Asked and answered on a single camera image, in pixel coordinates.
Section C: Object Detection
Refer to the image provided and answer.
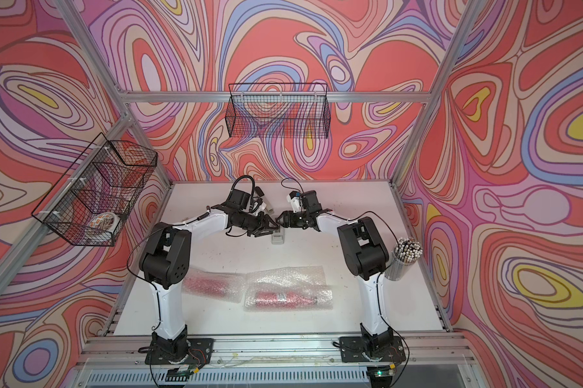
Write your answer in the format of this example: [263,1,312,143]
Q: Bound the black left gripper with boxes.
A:
[237,211,280,238]

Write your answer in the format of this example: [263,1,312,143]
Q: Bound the pink bottle with label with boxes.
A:
[186,277,239,299]

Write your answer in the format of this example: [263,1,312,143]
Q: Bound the black wire basket back wall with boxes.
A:
[225,82,331,140]

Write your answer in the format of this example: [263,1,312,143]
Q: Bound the patterned bowl in basket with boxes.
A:
[85,212,120,241]

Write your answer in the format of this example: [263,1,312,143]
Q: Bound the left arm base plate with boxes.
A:
[145,337,214,367]

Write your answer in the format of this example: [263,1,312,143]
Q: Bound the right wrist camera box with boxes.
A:
[288,191,303,213]

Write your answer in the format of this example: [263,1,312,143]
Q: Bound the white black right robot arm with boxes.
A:
[276,190,394,360]

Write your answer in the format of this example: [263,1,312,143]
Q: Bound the black wire basket left wall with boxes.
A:
[31,134,158,247]

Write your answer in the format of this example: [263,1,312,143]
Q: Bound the clear bubble wrap sheet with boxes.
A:
[182,268,246,303]

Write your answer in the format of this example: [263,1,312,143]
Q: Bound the cup of pens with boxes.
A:
[385,239,423,281]

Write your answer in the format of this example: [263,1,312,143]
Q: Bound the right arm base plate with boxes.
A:
[332,336,407,365]

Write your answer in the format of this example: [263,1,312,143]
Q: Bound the black wire basket wall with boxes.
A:
[31,134,158,247]
[225,82,331,140]

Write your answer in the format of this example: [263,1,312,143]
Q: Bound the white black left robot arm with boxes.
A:
[139,205,280,365]

